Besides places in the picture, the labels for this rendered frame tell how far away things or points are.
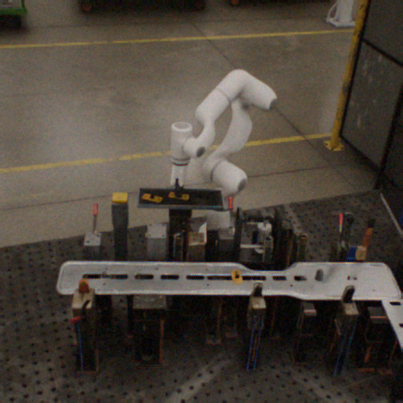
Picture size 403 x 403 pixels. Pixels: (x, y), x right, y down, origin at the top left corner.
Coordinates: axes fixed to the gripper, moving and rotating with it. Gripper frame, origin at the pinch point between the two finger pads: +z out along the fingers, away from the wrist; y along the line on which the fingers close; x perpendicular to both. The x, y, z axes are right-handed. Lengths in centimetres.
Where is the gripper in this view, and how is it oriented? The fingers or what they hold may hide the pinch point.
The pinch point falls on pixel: (179, 191)
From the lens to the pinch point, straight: 257.1
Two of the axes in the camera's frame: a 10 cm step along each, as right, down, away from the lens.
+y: -1.8, 5.6, -8.1
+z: -0.8, 8.1, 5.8
